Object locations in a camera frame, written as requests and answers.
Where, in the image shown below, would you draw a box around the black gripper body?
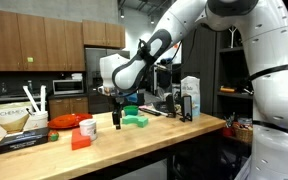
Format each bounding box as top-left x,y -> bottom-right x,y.
110,93 -> 132,115

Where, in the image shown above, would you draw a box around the white printed tin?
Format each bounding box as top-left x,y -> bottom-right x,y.
78,118 -> 99,142

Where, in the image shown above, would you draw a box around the green bowl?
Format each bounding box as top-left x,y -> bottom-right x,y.
123,105 -> 140,117

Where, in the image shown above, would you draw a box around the pink sticky note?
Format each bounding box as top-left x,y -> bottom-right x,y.
138,104 -> 157,111

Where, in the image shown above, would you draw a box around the black electronics box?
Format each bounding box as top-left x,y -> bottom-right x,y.
152,100 -> 168,114

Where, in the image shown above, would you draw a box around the orange foam block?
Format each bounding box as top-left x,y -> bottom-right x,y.
71,128 -> 93,151

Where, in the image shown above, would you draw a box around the stainless steel refrigerator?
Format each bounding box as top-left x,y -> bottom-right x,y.
84,47 -> 131,115

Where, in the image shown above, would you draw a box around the wide wooden lower cabinet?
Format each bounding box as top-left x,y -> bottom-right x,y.
48,96 -> 90,121

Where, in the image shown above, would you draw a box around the small black phone on stand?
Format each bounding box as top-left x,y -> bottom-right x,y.
164,93 -> 178,119

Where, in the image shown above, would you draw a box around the white stack on microwave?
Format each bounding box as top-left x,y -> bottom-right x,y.
70,72 -> 84,81

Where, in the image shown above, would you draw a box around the red plate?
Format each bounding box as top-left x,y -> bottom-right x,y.
47,113 -> 94,130

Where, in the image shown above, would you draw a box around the silver microwave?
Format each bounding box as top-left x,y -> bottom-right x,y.
52,78 -> 85,96

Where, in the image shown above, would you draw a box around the toy strawberry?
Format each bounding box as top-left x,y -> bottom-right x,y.
47,129 -> 60,143

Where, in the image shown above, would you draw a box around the wooden cabinet above refrigerator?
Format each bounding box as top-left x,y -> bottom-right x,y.
82,19 -> 126,50

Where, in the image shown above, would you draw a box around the white and blue paper bag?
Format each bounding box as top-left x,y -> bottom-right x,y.
180,75 -> 202,118

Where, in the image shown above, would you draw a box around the white plastic stick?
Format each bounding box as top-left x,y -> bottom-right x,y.
39,84 -> 47,113
22,85 -> 41,115

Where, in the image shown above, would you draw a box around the white cup with sticks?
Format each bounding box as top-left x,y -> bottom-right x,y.
25,110 -> 49,132

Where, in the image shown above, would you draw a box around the flat black box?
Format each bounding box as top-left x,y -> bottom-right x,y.
0,127 -> 50,156

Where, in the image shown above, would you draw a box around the wooden upper kitchen cabinets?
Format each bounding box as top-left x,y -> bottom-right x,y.
0,8 -> 86,72

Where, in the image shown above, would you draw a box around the flat orange tool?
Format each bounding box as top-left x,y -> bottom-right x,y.
219,86 -> 237,94

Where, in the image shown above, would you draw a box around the white Chemex filter box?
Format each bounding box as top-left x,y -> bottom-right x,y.
0,101 -> 36,140

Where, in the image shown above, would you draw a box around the small red container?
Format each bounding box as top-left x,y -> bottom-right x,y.
221,126 -> 235,139

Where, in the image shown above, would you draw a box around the dark shelving unit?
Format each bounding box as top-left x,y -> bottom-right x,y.
180,26 -> 288,180

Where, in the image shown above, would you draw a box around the wicker basket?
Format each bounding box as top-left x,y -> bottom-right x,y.
232,121 -> 254,145

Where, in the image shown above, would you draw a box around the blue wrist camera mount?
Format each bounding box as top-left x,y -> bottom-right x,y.
127,93 -> 140,105

